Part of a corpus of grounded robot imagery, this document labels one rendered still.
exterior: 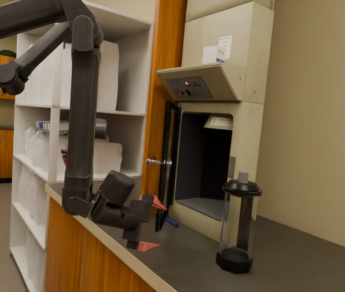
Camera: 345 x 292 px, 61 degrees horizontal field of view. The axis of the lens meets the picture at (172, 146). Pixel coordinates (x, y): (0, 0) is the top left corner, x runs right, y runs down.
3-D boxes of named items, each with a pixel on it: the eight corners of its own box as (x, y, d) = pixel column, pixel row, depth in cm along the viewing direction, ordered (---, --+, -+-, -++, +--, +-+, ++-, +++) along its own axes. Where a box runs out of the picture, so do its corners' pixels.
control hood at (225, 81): (177, 101, 117) (180, 75, 116) (243, 101, 91) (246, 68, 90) (153, 97, 109) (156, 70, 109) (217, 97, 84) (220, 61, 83)
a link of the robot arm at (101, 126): (80, 110, 115) (76, 101, 107) (110, 113, 116) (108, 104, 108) (75, 139, 111) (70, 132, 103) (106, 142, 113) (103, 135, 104)
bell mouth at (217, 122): (225, 128, 122) (226, 115, 121) (261, 132, 108) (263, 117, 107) (193, 126, 111) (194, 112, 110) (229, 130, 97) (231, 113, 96)
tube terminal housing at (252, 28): (210, 209, 136) (227, 37, 129) (272, 234, 111) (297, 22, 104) (167, 216, 121) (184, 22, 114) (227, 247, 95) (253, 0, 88)
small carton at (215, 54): (209, 69, 97) (211, 50, 97) (223, 68, 94) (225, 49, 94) (201, 66, 93) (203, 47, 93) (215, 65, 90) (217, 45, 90)
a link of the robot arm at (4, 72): (76, 16, 129) (72, -2, 119) (101, 33, 127) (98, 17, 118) (-1, 88, 114) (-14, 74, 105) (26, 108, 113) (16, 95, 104)
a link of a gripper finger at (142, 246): (170, 227, 79) (142, 220, 74) (165, 255, 77) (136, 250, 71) (154, 225, 84) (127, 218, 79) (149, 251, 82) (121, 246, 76)
